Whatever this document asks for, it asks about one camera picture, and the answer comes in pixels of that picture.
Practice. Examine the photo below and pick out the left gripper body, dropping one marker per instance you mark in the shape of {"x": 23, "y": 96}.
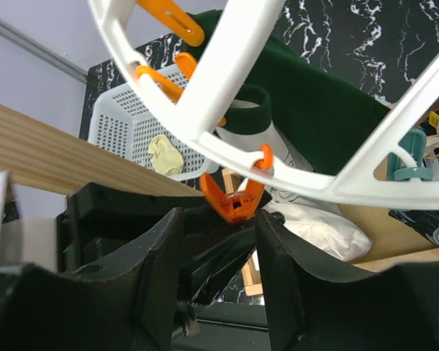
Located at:
{"x": 98, "y": 220}

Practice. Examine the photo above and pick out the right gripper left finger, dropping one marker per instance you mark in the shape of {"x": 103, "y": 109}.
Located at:
{"x": 123, "y": 301}

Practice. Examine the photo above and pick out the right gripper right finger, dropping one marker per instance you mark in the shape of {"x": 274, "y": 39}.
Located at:
{"x": 314, "y": 301}

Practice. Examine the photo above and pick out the cream sock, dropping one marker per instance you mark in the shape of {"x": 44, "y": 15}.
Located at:
{"x": 165, "y": 158}

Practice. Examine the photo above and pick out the orange clothespin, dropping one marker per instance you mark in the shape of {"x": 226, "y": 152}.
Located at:
{"x": 237, "y": 206}
{"x": 170, "y": 49}

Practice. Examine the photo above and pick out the white round clip hanger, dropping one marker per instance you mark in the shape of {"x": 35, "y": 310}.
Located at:
{"x": 192, "y": 111}

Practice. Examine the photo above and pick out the white printed t-shirt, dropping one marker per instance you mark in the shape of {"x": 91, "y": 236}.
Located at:
{"x": 318, "y": 222}

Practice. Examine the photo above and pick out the white perforated plastic basket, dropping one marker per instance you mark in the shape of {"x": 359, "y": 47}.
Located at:
{"x": 122, "y": 125}

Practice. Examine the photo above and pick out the dark patterned garment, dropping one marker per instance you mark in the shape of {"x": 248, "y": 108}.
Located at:
{"x": 425, "y": 223}

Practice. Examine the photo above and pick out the green garment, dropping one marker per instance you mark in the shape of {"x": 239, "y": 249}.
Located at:
{"x": 326, "y": 119}

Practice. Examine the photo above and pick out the teal clothespin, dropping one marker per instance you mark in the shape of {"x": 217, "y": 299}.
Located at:
{"x": 414, "y": 144}

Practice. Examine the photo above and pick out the wooden hanging rack frame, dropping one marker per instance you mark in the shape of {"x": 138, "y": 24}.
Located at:
{"x": 43, "y": 157}

